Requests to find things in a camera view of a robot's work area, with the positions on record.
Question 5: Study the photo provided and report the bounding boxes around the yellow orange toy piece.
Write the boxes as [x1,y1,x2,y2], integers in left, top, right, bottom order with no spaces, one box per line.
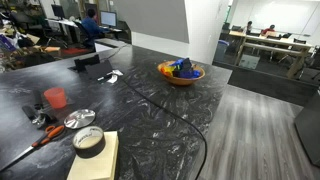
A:
[160,64,176,78]

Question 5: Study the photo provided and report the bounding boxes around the wooden bowl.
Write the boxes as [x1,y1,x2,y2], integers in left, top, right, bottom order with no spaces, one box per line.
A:
[156,60,206,87]

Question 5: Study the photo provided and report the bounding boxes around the blue toy pieces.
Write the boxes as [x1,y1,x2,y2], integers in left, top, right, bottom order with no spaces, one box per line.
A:
[170,58,202,80]

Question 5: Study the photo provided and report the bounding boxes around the dark toy block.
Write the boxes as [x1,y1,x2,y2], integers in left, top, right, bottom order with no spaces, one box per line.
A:
[181,57,194,72]

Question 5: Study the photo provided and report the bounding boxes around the white paper scrap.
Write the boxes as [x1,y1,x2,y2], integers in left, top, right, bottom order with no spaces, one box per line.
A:
[105,69,124,85]

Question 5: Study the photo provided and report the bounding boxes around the large black pop-up outlet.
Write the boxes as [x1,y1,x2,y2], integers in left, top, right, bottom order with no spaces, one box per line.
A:
[84,59,115,81]

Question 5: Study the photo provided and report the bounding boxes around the blue trash bin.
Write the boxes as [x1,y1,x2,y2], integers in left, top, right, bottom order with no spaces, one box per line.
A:
[214,39,231,63]

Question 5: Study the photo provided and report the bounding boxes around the black tape roll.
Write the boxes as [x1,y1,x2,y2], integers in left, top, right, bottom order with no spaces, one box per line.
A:
[72,125,107,159]

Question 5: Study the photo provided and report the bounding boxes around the silver round metal lid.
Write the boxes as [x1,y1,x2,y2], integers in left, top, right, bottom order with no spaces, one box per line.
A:
[63,108,97,130]

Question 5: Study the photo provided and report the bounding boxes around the lit computer monitor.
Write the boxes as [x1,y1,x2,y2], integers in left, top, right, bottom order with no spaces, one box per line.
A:
[100,10,118,28]

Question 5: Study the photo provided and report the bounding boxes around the grey box under table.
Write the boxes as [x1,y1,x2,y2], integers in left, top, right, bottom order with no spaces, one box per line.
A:
[239,53,261,70]

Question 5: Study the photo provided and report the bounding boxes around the person in blue shirt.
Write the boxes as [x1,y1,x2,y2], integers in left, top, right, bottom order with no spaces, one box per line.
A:
[80,8,111,48]

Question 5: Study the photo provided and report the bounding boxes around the red floor mat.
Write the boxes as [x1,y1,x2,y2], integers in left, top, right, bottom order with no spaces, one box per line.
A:
[61,47,90,57]

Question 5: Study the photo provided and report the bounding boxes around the yellow sticky note pad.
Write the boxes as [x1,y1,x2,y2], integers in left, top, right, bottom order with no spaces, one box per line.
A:
[66,130,120,180]

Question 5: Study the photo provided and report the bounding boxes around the red plastic cup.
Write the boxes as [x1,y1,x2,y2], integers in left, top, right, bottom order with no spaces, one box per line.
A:
[43,87,68,110]

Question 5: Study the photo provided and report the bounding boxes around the person in dark clothes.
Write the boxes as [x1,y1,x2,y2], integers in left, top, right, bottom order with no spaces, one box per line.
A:
[241,20,254,35]

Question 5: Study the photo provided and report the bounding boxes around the long wooden table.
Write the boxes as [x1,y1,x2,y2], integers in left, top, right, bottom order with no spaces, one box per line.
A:
[229,29,313,79]

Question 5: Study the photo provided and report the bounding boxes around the person in red shirt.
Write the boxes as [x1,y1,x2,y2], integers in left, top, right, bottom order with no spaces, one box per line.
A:
[260,24,277,36]

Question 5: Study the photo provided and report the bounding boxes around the black metal clip tool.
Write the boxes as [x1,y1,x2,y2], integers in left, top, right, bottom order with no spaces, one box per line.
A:
[21,104,58,129]

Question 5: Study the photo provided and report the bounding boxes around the dark computer monitor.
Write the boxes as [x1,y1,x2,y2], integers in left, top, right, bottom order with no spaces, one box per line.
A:
[50,3,66,20]

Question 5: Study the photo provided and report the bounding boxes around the black cabinet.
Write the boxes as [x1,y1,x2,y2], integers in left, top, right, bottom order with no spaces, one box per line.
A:
[293,87,320,168]

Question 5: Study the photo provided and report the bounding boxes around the black cable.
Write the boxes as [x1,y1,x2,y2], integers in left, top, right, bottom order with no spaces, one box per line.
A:
[118,74,208,180]

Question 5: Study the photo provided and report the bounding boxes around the grey wall panel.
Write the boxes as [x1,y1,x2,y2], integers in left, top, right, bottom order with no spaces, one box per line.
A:
[112,0,191,44]

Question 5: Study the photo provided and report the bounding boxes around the orange handled scissors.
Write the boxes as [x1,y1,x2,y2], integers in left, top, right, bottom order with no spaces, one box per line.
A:
[0,124,66,173]

